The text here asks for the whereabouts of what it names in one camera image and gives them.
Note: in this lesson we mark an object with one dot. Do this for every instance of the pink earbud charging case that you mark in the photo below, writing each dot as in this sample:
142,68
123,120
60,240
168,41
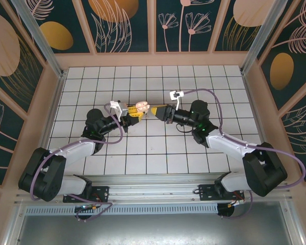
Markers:
142,106

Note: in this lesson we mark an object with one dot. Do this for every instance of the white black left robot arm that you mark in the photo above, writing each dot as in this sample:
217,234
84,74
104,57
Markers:
74,151

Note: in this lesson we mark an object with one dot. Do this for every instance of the small green-lit controller board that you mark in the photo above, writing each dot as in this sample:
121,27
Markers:
85,207

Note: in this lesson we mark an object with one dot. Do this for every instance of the grey metal sheet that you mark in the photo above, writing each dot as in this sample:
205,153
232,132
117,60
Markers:
155,229

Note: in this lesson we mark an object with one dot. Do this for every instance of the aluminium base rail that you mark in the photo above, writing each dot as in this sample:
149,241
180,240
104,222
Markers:
153,190

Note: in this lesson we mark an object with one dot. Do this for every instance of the aluminium frame post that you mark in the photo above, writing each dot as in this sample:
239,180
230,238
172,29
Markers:
40,38
257,38

